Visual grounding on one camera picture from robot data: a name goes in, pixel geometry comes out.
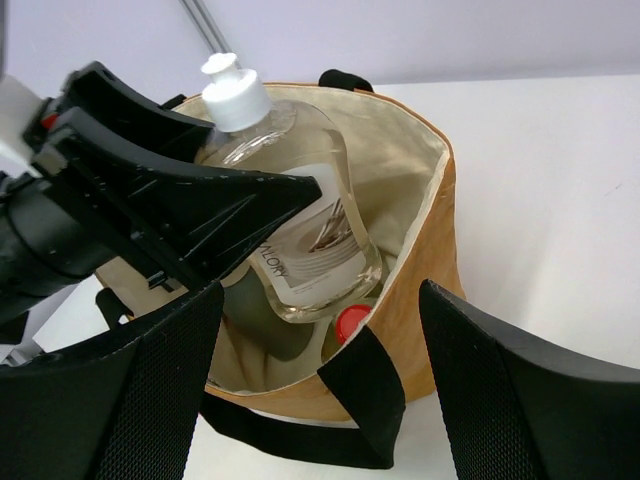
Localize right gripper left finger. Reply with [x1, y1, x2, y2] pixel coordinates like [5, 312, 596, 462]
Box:
[1, 283, 223, 479]

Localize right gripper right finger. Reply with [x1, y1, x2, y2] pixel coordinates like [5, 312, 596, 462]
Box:
[419, 280, 639, 479]

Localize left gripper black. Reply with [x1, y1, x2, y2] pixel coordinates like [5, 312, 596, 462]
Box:
[1, 61, 321, 345]

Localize grey pump bottle beige cap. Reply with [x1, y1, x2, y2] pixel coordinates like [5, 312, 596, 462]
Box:
[221, 262, 314, 361]

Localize yellow dish soap red cap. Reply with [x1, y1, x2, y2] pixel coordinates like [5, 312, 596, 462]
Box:
[321, 299, 375, 363]

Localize clear amber soap bottle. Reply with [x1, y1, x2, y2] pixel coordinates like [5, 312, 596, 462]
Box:
[197, 53, 382, 323]

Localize tan canvas bag black straps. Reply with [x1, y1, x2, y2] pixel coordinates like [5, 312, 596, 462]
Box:
[94, 68, 469, 471]

